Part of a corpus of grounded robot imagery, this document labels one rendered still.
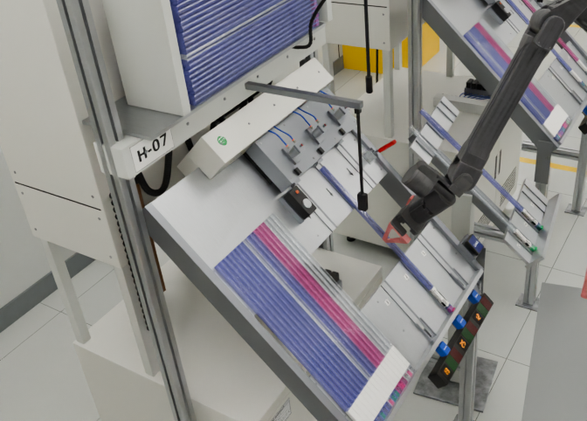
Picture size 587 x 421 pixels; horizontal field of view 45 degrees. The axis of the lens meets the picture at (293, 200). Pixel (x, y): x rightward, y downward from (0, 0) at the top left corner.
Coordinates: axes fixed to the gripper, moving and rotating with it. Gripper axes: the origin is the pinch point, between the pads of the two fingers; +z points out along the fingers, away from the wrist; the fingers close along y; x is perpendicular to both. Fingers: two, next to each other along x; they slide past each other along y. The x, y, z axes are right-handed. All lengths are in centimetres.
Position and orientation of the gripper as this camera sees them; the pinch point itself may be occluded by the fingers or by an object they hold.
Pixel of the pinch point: (394, 229)
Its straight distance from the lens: 181.4
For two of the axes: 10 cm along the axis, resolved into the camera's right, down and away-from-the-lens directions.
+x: 6.7, 7.4, 0.2
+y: -5.3, 4.9, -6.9
